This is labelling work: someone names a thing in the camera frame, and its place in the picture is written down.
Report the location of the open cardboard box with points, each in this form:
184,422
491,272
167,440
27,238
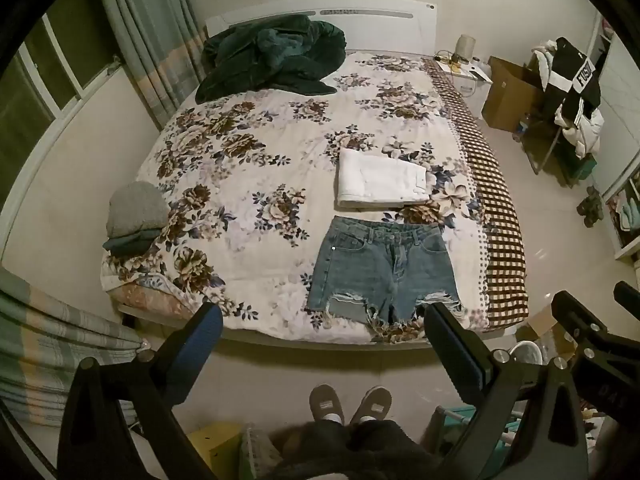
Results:
510,95

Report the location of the person's dark trouser legs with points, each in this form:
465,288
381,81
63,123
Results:
350,452

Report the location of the green striped curtain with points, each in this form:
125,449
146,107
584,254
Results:
55,345
150,35

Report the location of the folded dark teal garment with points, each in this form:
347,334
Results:
127,245

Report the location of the dark shoes pair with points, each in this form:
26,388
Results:
591,206

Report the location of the white shelf unit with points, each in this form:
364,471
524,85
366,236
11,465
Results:
622,125

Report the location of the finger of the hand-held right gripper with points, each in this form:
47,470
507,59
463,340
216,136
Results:
629,294
580,317

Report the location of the white nightstand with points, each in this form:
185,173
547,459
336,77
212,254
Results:
465,82

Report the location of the blue denim shorts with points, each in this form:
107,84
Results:
382,270

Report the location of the dark green blanket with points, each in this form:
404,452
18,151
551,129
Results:
272,55

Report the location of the brown checkered blanket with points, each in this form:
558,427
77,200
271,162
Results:
492,200

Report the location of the white framed window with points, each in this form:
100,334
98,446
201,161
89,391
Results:
47,80

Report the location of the white cylinder lamp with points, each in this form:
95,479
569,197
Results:
464,47

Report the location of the plastic bottle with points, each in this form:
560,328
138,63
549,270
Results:
521,127

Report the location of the black and white jacket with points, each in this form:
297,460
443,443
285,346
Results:
575,80

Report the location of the yellow box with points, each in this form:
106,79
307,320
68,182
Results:
217,452

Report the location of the white garment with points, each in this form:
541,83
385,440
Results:
585,132

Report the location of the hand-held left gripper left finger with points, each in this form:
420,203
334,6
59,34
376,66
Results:
200,345

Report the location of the metal frame chair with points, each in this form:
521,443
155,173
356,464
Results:
545,145

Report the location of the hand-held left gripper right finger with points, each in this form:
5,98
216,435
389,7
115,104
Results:
452,347

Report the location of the bed with floral quilt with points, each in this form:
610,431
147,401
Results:
380,22

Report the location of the white round bin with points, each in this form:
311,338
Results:
529,352

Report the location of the floral bed cover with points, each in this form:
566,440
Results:
280,150

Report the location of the flat cardboard piece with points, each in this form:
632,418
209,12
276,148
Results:
550,332

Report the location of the folded grey knit garment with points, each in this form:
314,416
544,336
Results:
137,207

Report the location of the grey slipper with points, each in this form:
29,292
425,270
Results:
326,402
372,404

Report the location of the folded white pants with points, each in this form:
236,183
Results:
377,177

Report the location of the teal plastic basket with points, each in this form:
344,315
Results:
457,427

